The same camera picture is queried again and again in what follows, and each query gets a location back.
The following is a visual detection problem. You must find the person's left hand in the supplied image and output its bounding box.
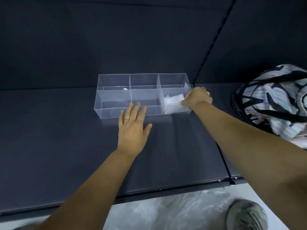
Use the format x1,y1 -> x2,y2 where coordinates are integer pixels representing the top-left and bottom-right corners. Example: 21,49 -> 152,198
118,102 -> 153,158

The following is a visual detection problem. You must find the person's right hand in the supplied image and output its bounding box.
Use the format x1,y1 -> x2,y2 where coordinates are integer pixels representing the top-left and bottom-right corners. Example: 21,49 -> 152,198
180,87 -> 213,111

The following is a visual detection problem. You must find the clear three-compartment plastic box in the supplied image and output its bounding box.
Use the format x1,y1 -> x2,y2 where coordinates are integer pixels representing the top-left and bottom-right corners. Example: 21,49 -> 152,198
93,73 -> 193,119

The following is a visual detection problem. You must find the pile of plastic bags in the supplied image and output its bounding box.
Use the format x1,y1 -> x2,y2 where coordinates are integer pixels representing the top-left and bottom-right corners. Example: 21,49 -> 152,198
103,189 -> 231,230

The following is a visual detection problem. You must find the person's right forearm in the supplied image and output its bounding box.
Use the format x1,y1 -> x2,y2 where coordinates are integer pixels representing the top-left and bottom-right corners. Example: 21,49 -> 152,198
192,102 -> 307,230

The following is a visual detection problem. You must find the person's left forearm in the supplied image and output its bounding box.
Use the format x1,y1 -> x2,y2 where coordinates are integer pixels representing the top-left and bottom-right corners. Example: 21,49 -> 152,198
36,150 -> 142,230

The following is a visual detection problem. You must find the person's right grey shoe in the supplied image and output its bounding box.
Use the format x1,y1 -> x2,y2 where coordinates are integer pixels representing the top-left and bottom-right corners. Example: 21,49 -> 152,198
226,198 -> 268,230

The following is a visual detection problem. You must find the black white striped tote bag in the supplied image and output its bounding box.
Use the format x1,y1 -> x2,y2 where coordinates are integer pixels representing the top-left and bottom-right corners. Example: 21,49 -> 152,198
231,64 -> 307,149

